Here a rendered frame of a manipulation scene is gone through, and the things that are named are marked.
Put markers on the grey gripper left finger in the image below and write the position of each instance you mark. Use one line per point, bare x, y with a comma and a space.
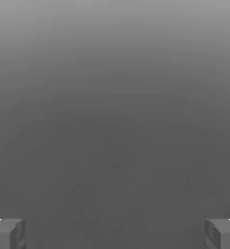
3, 233

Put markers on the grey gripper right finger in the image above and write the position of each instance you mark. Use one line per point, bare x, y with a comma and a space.
226, 233

